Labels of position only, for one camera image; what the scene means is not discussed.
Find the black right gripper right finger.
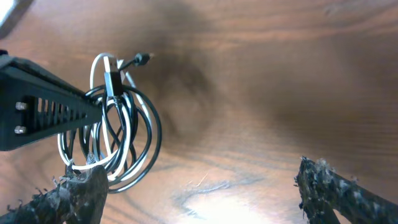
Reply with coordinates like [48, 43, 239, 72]
[294, 156, 397, 224]

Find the black USB cable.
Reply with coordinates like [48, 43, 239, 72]
[67, 52, 163, 194]

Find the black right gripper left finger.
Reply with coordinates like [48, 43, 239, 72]
[1, 166, 109, 224]

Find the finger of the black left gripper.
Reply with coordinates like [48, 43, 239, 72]
[1, 50, 102, 151]

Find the white USB cable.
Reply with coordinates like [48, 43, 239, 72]
[57, 52, 153, 182]

